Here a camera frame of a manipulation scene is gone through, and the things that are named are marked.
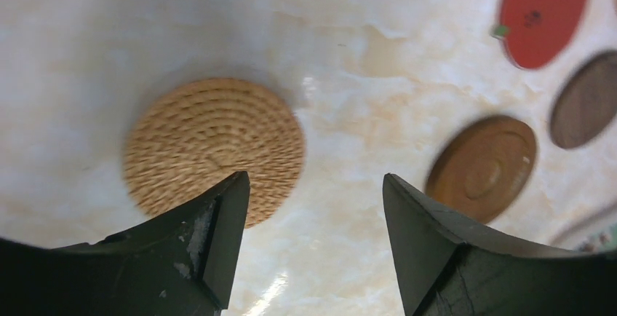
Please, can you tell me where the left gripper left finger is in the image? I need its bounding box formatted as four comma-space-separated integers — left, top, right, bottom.
1, 171, 250, 315

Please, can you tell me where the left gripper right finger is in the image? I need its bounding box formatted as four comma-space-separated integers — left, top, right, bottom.
383, 173, 616, 315

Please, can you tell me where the large brown wooden saucer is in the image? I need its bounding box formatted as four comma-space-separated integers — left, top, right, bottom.
425, 115, 537, 224

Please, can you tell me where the cork coaster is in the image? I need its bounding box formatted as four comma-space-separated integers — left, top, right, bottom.
122, 78, 306, 227

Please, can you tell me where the dark walnut coaster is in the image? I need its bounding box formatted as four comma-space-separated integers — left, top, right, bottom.
549, 50, 616, 149

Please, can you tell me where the red round coaster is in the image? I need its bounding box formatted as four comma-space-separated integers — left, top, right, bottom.
492, 0, 587, 70

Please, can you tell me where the green patterned tray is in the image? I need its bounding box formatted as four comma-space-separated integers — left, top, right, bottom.
575, 225, 616, 252

